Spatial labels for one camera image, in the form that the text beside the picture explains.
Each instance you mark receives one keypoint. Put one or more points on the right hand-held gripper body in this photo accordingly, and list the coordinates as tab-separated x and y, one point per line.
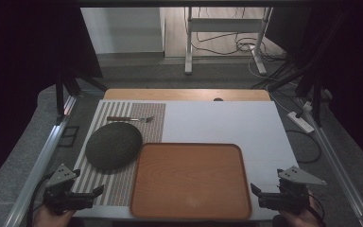
291	195

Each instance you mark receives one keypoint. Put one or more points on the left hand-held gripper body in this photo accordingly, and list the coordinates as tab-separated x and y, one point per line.
60	197

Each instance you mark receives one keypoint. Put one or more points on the person's left hand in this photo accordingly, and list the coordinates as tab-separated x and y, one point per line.
52	219

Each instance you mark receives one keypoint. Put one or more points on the person's right hand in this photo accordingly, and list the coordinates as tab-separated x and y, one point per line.
302	220

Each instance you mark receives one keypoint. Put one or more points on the striped woven placemat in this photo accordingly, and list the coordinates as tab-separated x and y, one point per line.
119	189

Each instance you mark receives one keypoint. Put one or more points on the dark green round woven plate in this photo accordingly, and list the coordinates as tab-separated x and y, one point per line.
113	145

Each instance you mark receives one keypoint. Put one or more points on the white power strip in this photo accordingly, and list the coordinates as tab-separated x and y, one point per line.
301	122

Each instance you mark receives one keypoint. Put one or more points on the brown wooden tray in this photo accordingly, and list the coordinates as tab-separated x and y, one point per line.
190	181

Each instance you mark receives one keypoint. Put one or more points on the white board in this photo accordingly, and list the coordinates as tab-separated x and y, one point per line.
227	123

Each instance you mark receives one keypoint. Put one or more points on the black metal stand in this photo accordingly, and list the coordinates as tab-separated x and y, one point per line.
63	91
315	91

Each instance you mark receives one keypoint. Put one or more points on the small dark round object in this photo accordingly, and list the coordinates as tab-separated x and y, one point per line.
218	99

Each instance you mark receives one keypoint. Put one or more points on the light wooden table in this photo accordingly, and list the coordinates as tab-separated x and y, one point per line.
186	94

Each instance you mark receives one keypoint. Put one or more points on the aluminium rail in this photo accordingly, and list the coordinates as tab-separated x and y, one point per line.
343	176
34	170

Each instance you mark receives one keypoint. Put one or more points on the white metal desk frame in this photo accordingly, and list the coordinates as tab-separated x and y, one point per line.
223	25

